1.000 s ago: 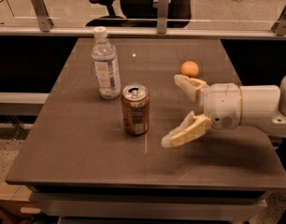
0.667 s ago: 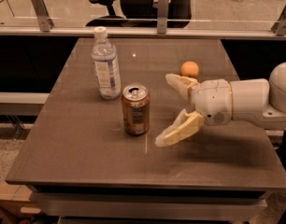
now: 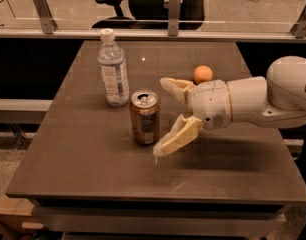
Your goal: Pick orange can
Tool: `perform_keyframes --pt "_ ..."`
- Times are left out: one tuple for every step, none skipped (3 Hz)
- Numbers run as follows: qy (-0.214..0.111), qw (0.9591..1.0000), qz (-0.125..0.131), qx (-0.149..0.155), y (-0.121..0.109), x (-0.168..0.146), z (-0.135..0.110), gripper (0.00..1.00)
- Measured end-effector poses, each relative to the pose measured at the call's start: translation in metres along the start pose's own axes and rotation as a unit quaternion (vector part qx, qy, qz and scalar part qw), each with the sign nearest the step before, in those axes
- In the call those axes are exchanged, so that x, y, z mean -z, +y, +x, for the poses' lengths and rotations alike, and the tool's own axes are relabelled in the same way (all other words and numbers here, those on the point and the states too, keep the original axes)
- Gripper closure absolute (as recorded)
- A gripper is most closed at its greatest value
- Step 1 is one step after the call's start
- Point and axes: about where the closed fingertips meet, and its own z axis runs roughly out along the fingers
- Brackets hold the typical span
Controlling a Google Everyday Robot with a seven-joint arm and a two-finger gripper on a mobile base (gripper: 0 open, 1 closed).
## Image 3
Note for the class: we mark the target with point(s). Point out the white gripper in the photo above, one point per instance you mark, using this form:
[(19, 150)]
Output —
[(210, 103)]

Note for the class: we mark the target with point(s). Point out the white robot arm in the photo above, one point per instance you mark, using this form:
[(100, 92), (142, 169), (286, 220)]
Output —
[(277, 100)]

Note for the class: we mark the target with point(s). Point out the orange soda can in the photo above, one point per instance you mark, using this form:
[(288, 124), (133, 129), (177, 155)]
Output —
[(145, 116)]

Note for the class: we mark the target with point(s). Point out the orange fruit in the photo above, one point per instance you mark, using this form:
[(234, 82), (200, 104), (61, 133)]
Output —
[(202, 74)]

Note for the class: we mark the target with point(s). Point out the clear plastic water bottle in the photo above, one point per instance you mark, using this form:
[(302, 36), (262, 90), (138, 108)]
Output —
[(113, 70)]

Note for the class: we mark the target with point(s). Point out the black office chair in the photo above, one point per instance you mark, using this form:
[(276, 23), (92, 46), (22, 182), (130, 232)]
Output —
[(152, 14)]

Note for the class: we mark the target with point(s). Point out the glass barrier panel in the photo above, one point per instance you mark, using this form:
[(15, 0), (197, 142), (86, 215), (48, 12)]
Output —
[(212, 15)]

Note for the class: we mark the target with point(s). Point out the middle metal glass bracket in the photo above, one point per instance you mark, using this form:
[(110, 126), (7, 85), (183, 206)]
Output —
[(173, 17)]

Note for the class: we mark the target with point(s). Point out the metal glass bracket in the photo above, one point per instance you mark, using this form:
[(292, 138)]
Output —
[(47, 22), (299, 27), (173, 17)]

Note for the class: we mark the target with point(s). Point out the right metal glass bracket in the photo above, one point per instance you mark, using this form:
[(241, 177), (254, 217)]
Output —
[(299, 27)]

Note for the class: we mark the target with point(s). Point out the left metal glass bracket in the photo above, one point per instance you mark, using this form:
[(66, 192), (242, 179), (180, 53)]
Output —
[(47, 22)]

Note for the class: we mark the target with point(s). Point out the grey table frame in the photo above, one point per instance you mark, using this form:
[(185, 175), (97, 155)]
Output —
[(158, 222)]

